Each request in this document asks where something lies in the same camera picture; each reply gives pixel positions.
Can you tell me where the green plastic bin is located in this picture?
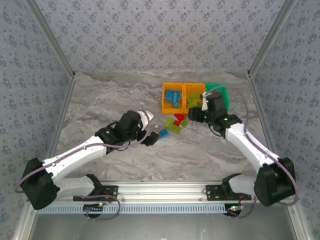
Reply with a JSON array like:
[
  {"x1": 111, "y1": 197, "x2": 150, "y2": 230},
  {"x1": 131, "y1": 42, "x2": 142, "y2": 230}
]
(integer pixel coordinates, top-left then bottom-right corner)
[{"x1": 204, "y1": 81, "x2": 231, "y2": 112}]

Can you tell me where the orange plastic bin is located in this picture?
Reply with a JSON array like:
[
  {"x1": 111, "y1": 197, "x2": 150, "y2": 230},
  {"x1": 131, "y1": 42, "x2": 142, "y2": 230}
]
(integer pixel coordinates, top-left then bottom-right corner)
[
  {"x1": 161, "y1": 82, "x2": 187, "y2": 115},
  {"x1": 183, "y1": 82, "x2": 208, "y2": 115}
]

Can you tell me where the metal lower panel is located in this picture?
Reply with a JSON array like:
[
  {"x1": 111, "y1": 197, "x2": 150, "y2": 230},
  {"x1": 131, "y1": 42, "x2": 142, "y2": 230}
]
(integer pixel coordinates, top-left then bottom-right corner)
[{"x1": 24, "y1": 213, "x2": 301, "y2": 240}]

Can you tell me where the small black controller board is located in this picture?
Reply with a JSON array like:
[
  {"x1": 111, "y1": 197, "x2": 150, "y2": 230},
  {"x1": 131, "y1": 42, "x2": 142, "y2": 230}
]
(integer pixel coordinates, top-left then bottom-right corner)
[
  {"x1": 83, "y1": 202, "x2": 105, "y2": 216},
  {"x1": 225, "y1": 203, "x2": 245, "y2": 217}
]

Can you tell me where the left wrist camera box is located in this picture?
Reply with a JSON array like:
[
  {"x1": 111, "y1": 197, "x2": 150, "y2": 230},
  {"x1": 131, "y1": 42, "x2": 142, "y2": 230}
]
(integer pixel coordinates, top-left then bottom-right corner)
[{"x1": 137, "y1": 108, "x2": 155, "y2": 131}]

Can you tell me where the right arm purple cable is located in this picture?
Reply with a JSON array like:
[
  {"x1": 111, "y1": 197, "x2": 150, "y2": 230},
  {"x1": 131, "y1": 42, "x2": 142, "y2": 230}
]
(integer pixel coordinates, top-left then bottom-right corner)
[{"x1": 206, "y1": 84, "x2": 300, "y2": 220}]

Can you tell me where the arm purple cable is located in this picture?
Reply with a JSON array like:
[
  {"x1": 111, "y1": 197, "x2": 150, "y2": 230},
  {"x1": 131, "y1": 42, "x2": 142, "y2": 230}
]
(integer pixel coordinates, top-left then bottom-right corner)
[
  {"x1": 14, "y1": 109, "x2": 152, "y2": 222},
  {"x1": 206, "y1": 84, "x2": 300, "y2": 220}
]

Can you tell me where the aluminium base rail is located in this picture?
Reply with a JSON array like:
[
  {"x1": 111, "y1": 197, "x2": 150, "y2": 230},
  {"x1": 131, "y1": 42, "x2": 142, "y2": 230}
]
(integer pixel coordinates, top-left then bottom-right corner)
[{"x1": 53, "y1": 181, "x2": 300, "y2": 204}]

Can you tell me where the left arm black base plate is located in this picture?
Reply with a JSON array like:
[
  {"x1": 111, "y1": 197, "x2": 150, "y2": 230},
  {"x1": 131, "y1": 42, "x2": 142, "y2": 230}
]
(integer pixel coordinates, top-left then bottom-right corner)
[{"x1": 72, "y1": 185, "x2": 119, "y2": 202}]

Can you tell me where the slotted grey cable duct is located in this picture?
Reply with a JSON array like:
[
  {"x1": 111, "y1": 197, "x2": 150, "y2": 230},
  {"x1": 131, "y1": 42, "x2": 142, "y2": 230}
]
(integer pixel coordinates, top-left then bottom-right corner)
[{"x1": 37, "y1": 202, "x2": 230, "y2": 215}]

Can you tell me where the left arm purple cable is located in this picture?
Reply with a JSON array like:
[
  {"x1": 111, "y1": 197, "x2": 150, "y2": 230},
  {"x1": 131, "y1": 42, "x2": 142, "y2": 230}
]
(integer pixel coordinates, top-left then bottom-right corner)
[{"x1": 14, "y1": 109, "x2": 152, "y2": 222}]

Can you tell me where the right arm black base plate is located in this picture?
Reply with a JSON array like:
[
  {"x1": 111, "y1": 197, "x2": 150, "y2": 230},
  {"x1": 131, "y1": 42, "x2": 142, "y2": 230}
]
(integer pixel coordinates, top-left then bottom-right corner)
[{"x1": 205, "y1": 184, "x2": 252, "y2": 202}]

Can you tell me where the aluminium upright post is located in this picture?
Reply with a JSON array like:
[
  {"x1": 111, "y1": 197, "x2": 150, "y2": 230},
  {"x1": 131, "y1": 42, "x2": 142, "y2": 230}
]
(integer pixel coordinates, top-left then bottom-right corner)
[
  {"x1": 24, "y1": 0, "x2": 76, "y2": 77},
  {"x1": 246, "y1": 0, "x2": 299, "y2": 76}
]

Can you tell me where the aluminium frame leg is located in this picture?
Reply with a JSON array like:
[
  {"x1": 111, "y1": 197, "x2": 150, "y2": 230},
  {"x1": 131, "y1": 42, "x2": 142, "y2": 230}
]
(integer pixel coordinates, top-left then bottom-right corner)
[
  {"x1": 12, "y1": 208, "x2": 38, "y2": 240},
  {"x1": 286, "y1": 203, "x2": 313, "y2": 240}
]

